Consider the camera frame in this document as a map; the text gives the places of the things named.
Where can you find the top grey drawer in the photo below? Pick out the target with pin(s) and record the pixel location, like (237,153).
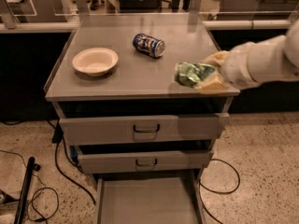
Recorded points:
(141,129)

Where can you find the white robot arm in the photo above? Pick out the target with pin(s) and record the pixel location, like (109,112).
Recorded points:
(252,64)

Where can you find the blue soda can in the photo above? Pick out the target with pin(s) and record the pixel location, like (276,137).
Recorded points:
(149,45)

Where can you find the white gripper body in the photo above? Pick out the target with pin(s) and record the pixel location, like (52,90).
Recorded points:
(235,68)

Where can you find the grey drawer cabinet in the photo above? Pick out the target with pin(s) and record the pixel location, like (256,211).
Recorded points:
(137,85)

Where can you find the crushed green can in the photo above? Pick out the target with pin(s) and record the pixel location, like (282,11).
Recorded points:
(192,74)

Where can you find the middle grey drawer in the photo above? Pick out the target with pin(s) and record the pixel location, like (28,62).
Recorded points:
(143,157)

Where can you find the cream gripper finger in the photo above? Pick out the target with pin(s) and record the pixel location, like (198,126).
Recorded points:
(214,83)
(216,59)

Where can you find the white counter rail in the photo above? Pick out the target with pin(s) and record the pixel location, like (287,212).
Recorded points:
(61,27)

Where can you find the bottom grey drawer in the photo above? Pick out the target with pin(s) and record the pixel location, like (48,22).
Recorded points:
(149,198)

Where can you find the grey drawer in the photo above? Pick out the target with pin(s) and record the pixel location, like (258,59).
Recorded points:
(149,198)
(141,129)
(143,157)

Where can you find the black pole on floor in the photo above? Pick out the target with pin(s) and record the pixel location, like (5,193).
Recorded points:
(24,191)

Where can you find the white bowl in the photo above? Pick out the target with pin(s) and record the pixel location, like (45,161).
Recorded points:
(95,62)

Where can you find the clear acrylic barrier panel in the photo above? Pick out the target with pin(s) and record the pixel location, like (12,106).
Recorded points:
(217,14)

